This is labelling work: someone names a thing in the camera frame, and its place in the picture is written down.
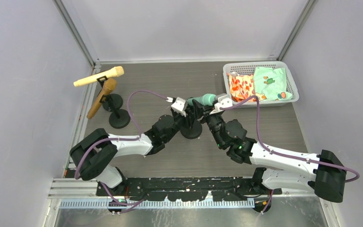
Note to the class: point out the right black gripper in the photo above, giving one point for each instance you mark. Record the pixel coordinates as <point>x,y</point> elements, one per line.
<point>209,113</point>

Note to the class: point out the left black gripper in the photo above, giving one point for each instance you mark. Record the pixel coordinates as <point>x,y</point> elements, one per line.
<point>187,112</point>

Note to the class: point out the mint green microphone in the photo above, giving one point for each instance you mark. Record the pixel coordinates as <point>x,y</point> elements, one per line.
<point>206,99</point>

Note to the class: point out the black mic stand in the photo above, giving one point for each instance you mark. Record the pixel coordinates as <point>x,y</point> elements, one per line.
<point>113,101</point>
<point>191,132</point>
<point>119,118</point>

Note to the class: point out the beige microphone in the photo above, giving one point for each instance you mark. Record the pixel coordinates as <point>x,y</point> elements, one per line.
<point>111,73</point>

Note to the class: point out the gold microphone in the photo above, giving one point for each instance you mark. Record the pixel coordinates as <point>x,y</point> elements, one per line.
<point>108,86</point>

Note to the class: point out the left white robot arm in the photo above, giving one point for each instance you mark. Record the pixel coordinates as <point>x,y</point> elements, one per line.
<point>93,154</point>

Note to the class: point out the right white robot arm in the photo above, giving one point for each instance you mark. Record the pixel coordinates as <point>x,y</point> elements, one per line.
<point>278,168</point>

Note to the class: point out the orange patterned cloth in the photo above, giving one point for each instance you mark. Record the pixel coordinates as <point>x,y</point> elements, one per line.
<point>240,86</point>

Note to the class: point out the green patterned cloth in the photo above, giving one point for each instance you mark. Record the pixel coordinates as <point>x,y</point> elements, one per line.
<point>271,84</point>

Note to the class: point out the white plastic basket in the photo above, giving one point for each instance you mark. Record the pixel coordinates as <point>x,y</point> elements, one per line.
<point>249,68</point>

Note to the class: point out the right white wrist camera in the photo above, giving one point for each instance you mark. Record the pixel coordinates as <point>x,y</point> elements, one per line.
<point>220,103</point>

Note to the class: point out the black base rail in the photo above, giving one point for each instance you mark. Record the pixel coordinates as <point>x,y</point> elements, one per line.
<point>234,188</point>

